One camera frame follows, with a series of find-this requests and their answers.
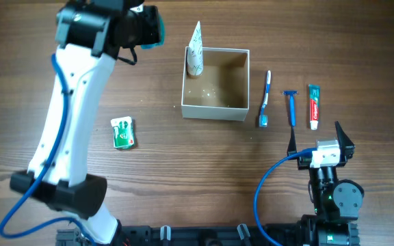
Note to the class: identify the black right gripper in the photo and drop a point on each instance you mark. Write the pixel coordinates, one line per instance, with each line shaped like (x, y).
(346, 147)

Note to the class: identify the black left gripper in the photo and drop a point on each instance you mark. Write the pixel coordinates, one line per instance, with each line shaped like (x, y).
(152, 33)

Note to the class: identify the Colgate toothpaste tube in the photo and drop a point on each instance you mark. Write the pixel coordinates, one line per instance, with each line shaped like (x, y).
(314, 93)

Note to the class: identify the white floral shampoo tube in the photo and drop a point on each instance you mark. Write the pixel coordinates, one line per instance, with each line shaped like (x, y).
(195, 53)

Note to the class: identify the green Dettol soap bar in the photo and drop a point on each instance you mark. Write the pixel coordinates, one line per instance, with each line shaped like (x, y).
(123, 133)

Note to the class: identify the blue mouthwash bottle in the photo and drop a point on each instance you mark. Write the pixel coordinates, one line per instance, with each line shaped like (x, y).
(154, 33)

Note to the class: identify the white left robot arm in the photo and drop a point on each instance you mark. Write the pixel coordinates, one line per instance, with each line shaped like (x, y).
(89, 36)

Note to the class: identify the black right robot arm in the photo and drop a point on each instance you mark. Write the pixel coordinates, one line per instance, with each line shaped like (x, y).
(336, 202)

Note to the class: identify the blue disposable razor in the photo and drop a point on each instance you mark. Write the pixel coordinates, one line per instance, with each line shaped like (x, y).
(292, 106)

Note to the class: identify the blue white toothbrush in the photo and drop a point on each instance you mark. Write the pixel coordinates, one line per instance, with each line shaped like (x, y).
(263, 119)

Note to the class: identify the white open cardboard box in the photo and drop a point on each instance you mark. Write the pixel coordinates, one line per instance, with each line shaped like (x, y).
(222, 91)

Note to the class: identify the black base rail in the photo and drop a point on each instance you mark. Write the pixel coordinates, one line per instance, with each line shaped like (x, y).
(283, 234)

